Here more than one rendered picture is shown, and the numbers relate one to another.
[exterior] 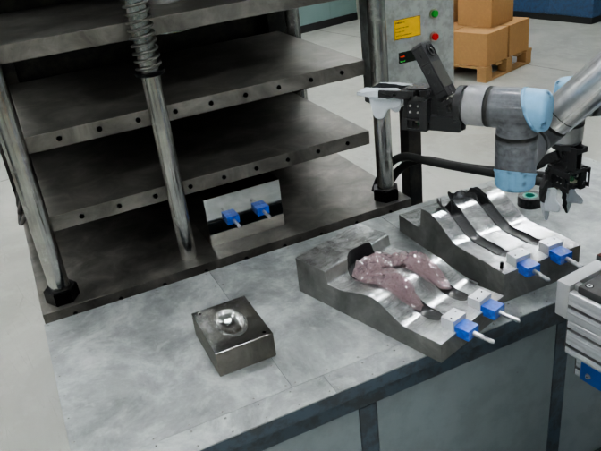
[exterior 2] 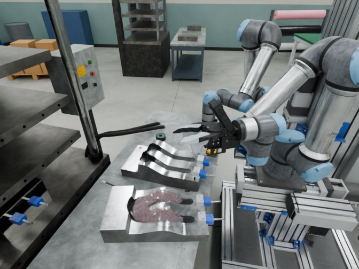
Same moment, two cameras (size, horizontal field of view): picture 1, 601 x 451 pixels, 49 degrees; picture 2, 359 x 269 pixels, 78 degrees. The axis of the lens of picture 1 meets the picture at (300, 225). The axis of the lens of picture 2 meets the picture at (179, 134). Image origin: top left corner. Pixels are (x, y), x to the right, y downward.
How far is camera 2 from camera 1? 101 cm
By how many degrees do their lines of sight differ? 45
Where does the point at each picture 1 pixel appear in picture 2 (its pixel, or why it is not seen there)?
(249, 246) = (40, 228)
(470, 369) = not seen: hidden behind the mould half
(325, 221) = (76, 186)
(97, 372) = not seen: outside the picture
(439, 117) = (229, 141)
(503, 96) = (266, 123)
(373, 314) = (163, 236)
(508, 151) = (266, 149)
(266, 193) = (37, 191)
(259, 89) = (11, 132)
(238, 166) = (12, 187)
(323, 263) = (119, 224)
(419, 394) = not seen: hidden behind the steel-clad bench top
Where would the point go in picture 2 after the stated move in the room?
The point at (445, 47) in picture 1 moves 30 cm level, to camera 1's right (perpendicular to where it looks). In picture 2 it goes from (97, 78) to (129, 67)
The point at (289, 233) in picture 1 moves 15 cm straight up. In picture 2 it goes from (60, 204) to (51, 187)
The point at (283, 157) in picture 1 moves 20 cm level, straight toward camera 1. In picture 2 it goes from (39, 166) to (59, 183)
